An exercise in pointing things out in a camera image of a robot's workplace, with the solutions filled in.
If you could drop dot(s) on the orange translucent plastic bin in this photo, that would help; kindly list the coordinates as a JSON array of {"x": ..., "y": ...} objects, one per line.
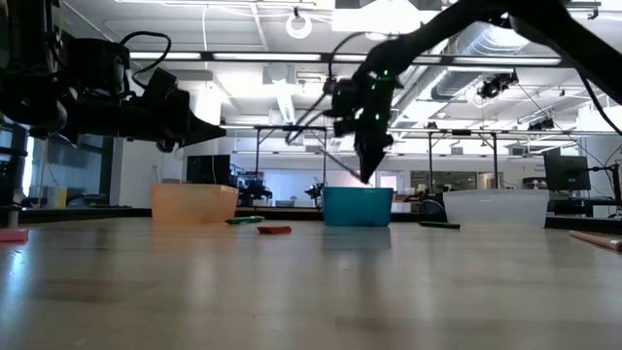
[{"x": 194, "y": 204}]

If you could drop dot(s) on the green pen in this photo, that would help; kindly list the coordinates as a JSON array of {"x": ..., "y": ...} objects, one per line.
[{"x": 245, "y": 220}]

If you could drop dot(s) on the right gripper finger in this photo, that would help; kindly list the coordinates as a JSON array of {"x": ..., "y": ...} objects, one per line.
[
  {"x": 383, "y": 148},
  {"x": 366, "y": 155}
]

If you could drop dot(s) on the black monitor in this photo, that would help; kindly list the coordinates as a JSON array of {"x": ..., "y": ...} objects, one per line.
[
  {"x": 209, "y": 170},
  {"x": 566, "y": 172}
]

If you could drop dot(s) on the clear plastic bin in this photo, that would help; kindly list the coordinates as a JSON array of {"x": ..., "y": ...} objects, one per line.
[{"x": 495, "y": 209}]

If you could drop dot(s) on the black aluminium table frame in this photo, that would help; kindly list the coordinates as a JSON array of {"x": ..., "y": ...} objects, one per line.
[{"x": 282, "y": 213}]

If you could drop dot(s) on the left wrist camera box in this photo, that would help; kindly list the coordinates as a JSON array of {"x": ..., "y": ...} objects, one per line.
[{"x": 159, "y": 82}]

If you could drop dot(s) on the teal plastic bin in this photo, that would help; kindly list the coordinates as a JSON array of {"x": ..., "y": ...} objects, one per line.
[{"x": 357, "y": 206}]

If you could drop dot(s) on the orange pencil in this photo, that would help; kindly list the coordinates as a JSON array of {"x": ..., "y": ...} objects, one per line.
[{"x": 595, "y": 240}]

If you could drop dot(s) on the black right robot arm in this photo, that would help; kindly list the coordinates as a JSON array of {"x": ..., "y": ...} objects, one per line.
[{"x": 437, "y": 29}]

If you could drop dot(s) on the red eraser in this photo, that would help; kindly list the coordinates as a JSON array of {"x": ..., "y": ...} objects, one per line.
[{"x": 274, "y": 230}]

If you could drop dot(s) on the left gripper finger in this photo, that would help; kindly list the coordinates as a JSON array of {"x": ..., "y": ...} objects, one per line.
[
  {"x": 196, "y": 127},
  {"x": 175, "y": 146}
]

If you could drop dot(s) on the black ceiling camera cluster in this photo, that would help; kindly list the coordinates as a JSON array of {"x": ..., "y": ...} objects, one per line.
[{"x": 491, "y": 88}]

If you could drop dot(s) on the black gantry frame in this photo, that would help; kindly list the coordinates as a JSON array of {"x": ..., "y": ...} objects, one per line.
[
  {"x": 461, "y": 132},
  {"x": 291, "y": 128}
]

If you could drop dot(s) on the pale yellow background container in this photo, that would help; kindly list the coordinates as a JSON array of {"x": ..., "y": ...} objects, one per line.
[{"x": 57, "y": 199}]

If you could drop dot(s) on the dark green pencil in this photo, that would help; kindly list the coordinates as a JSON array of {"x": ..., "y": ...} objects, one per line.
[{"x": 439, "y": 225}]

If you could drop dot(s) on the pink eraser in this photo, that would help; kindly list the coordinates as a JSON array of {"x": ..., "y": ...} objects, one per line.
[{"x": 13, "y": 235}]

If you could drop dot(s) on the silver ventilation duct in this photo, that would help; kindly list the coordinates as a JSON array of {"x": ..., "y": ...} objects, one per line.
[{"x": 466, "y": 73}]

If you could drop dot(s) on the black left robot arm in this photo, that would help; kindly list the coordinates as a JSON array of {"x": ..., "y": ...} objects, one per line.
[{"x": 29, "y": 87}]

